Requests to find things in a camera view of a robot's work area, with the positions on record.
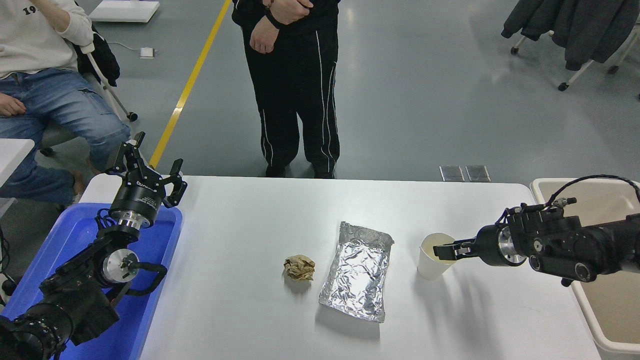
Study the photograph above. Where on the person's left hand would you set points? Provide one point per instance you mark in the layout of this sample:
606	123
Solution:
292	9

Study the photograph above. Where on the metal floor socket plate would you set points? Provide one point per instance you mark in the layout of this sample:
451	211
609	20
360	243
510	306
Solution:
478	173
452	173

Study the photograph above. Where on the flat white box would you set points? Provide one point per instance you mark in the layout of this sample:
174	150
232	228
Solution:
125	10

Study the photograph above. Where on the person's left forearm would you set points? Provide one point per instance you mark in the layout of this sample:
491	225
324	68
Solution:
52	15

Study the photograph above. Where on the white side table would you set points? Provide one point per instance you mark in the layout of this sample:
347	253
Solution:
12	157

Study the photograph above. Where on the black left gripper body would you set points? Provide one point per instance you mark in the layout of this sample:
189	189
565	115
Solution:
137	197

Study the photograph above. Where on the white paper cup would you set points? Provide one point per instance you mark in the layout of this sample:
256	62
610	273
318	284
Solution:
429	265

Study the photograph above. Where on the person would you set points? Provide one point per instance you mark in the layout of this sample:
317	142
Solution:
50	100
295	100

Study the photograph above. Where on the white power adapter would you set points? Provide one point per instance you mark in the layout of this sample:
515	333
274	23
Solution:
147	52

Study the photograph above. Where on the blue plastic tray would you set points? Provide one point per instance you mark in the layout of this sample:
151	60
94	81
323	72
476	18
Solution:
160	235

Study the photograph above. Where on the silver foil tray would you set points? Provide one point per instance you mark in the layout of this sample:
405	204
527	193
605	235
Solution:
357	272

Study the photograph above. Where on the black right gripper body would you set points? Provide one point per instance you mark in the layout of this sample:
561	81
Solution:
489	245

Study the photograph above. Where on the crumpled tan paper ball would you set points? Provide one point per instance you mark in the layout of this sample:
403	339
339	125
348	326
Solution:
299	268

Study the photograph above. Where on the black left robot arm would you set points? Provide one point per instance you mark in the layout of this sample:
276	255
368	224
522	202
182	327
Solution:
75	300

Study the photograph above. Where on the dark grey jacket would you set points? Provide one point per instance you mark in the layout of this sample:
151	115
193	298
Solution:
595	30

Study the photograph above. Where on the large pale bin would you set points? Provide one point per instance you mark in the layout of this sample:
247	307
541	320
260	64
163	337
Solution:
615	310

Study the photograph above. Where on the person's right hand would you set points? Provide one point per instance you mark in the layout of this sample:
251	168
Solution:
11	106
263	37

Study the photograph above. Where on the white wheeled chair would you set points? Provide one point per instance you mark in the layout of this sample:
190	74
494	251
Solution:
107	87
577	74

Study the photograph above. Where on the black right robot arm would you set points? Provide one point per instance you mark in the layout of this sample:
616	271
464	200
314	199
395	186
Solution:
575	245

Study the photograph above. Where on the black jacket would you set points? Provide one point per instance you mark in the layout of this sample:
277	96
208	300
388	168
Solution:
102	60

